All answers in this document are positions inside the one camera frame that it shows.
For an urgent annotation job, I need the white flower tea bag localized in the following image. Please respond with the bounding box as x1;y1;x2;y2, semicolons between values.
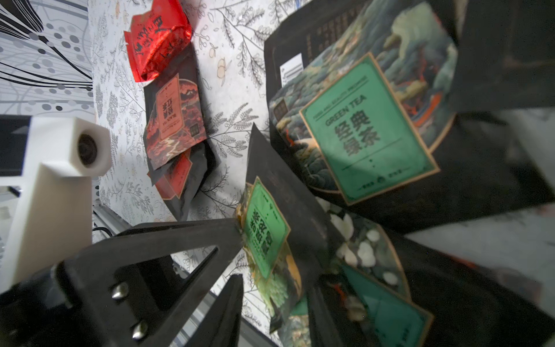
277;197;434;347

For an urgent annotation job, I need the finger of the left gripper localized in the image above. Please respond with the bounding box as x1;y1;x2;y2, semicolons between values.
63;218;242;346

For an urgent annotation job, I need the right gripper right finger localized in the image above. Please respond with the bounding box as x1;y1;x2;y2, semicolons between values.
307;281;345;346

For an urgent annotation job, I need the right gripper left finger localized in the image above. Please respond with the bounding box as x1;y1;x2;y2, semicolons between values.
186;275;244;347

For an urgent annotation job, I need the lower red black tea bag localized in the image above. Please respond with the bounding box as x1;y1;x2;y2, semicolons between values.
147;141;218;221

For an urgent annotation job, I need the red square tea bag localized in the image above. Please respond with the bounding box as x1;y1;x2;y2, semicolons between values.
124;0;193;82

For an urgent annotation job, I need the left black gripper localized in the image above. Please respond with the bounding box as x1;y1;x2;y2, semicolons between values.
1;264;87;346

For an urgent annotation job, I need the large green tea bag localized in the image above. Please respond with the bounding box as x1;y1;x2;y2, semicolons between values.
268;1;458;205

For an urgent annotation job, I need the red black tea bag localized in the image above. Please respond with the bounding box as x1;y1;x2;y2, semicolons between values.
145;74;207;170
147;141;218;221

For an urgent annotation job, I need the green leafy tea bag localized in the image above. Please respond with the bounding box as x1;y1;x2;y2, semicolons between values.
236;123;343;335

